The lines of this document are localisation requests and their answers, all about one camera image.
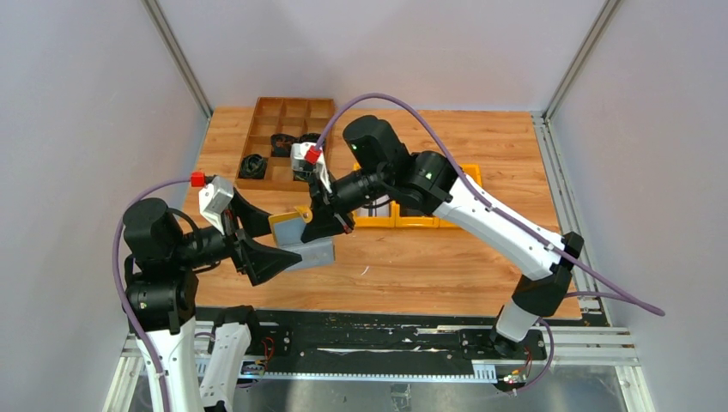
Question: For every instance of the aluminium frame rail right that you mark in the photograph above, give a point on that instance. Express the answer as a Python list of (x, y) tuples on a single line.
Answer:
[(592, 307)]

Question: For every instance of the yellow leather card holder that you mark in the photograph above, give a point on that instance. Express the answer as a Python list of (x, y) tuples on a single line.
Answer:
[(287, 228)]

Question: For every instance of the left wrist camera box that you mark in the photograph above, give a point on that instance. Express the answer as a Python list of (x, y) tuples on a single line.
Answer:
[(213, 199)]

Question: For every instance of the yellow left plastic bin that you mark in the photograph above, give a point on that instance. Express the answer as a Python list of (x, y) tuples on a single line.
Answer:
[(381, 213)]

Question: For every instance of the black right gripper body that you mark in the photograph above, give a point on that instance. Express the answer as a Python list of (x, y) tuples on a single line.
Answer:
[(320, 192)]

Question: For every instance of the yellow middle plastic bin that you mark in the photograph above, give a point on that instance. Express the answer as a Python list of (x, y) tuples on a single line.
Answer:
[(411, 218)]

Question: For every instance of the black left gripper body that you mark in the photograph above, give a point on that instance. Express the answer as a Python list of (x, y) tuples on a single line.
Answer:
[(232, 238)]

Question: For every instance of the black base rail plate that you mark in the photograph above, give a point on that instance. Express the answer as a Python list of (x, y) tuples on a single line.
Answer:
[(358, 343)]

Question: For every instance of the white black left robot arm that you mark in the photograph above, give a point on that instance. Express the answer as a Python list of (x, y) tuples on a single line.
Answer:
[(161, 273)]

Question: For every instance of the wooden compartment tray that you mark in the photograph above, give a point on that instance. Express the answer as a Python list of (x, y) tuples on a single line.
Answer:
[(276, 124)]

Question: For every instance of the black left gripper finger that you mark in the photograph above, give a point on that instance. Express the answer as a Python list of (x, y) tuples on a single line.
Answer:
[(261, 263), (253, 220)]

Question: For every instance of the aluminium frame rail left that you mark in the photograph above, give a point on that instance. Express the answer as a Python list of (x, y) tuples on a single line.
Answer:
[(165, 30)]

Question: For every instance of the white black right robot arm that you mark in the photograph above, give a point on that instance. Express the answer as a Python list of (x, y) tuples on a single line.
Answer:
[(429, 183)]

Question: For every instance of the aluminium frame rail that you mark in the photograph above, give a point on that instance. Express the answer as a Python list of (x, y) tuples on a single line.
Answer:
[(592, 307), (165, 30)]

